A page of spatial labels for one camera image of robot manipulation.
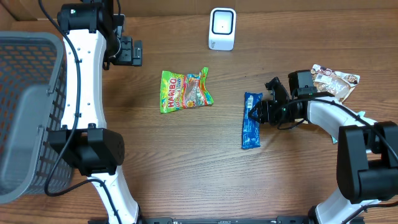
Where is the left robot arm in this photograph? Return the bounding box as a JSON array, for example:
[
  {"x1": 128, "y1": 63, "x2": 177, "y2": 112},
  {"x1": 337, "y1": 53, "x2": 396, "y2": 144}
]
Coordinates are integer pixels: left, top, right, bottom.
[{"x1": 49, "y1": 0, "x2": 142, "y2": 223}]

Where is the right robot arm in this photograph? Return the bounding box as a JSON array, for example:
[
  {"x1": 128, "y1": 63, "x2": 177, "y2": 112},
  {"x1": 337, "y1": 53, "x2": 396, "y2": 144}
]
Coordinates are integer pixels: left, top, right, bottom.
[{"x1": 246, "y1": 70, "x2": 397, "y2": 224}]

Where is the light blue snack packet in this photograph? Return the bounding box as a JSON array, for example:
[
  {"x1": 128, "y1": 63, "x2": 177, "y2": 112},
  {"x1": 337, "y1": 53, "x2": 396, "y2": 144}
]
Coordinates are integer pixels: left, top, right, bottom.
[{"x1": 331, "y1": 111, "x2": 366, "y2": 144}]

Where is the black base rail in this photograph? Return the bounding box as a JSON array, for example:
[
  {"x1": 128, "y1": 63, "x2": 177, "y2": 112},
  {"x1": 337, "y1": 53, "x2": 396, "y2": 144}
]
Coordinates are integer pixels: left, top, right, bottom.
[{"x1": 138, "y1": 216, "x2": 313, "y2": 224}]

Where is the beige mushroom snack bag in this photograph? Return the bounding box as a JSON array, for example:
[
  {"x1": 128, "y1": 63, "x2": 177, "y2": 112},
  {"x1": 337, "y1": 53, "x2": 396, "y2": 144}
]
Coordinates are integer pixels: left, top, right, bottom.
[{"x1": 310, "y1": 64, "x2": 360, "y2": 102}]

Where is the dark blue snack packet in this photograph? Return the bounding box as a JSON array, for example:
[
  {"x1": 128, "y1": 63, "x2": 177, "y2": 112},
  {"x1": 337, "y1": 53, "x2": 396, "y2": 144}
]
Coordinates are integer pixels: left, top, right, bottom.
[{"x1": 242, "y1": 92, "x2": 262, "y2": 149}]

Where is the green Haribo candy bag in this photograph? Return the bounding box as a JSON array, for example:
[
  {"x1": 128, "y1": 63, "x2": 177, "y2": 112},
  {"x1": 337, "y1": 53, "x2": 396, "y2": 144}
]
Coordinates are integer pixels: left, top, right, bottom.
[{"x1": 160, "y1": 67, "x2": 214, "y2": 113}]

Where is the grey plastic shopping basket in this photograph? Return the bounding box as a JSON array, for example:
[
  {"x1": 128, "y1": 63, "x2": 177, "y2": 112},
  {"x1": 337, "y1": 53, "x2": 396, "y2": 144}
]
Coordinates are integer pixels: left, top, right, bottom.
[{"x1": 1, "y1": 31, "x2": 66, "y2": 203}]

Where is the white barcode scanner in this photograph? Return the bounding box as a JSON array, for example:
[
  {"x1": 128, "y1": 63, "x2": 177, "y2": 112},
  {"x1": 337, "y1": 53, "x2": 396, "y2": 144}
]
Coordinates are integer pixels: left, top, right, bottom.
[{"x1": 208, "y1": 7, "x2": 236, "y2": 51}]

